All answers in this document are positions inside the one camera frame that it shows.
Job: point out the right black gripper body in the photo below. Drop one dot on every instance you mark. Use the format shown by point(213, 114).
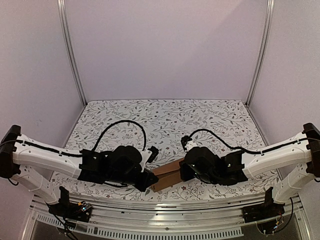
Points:
point(184, 173)

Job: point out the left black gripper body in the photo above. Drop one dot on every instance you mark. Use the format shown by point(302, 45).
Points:
point(118, 177)

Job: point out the brown cardboard paper box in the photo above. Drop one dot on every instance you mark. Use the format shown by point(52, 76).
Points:
point(168, 175)

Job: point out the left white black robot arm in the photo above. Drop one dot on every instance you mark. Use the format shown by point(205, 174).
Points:
point(20, 155)

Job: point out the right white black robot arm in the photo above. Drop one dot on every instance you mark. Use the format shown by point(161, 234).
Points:
point(302, 150)

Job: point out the floral patterned table mat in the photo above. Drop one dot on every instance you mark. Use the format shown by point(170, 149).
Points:
point(107, 124)

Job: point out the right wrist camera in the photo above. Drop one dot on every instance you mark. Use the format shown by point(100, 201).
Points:
point(187, 143)

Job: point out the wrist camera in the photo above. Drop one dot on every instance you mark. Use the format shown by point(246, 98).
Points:
point(187, 143)
point(148, 156)

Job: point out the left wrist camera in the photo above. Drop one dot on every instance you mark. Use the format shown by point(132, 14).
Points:
point(148, 156)

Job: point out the aluminium front rail frame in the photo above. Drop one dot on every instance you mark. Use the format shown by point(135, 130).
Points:
point(213, 219)

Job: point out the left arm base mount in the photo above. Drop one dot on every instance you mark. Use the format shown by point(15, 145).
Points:
point(80, 211)

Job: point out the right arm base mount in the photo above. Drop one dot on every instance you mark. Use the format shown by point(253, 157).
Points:
point(262, 211)

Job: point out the right aluminium corner post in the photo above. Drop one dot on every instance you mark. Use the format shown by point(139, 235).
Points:
point(262, 51)

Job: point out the aluminium corner post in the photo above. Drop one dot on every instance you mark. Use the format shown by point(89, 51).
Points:
point(61, 5)
point(262, 51)

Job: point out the left aluminium corner post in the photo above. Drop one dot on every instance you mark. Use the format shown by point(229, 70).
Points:
point(61, 5)

